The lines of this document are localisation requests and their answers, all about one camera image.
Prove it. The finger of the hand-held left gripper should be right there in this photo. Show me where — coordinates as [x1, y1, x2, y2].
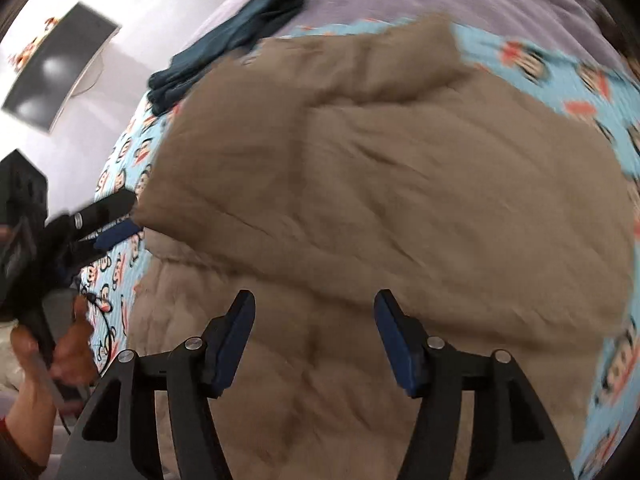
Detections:
[67, 220, 144, 273]
[47, 189, 138, 247]

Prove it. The beige puffer jacket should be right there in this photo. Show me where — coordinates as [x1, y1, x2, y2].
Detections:
[122, 12, 638, 480]

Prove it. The dark wall screen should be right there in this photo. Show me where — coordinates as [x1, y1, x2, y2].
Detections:
[2, 2, 123, 133]

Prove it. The person's left hand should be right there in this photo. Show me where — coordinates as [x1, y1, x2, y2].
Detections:
[10, 295, 98, 411]

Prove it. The dark teal garment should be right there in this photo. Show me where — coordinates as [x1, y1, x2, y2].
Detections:
[147, 0, 306, 116]

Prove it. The blue monkey print blanket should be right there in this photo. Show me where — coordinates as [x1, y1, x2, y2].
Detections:
[92, 17, 640, 480]

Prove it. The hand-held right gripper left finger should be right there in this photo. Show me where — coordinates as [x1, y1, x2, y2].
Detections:
[57, 290, 257, 480]

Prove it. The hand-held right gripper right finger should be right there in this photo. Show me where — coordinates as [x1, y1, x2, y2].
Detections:
[374, 289, 576, 480]

